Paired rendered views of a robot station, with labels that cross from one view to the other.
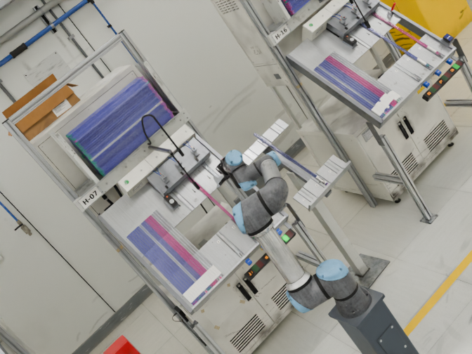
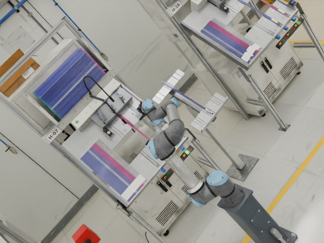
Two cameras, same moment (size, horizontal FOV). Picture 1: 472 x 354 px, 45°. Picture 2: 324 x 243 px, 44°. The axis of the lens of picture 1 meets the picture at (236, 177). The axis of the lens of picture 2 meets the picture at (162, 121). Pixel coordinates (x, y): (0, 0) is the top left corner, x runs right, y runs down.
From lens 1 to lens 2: 0.25 m
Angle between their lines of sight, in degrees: 6
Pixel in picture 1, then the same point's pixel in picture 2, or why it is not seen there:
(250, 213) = (159, 146)
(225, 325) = (152, 209)
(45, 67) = (14, 37)
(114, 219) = (71, 147)
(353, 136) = (230, 75)
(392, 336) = (260, 216)
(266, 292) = (177, 185)
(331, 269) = (216, 178)
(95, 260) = (62, 166)
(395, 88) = (256, 41)
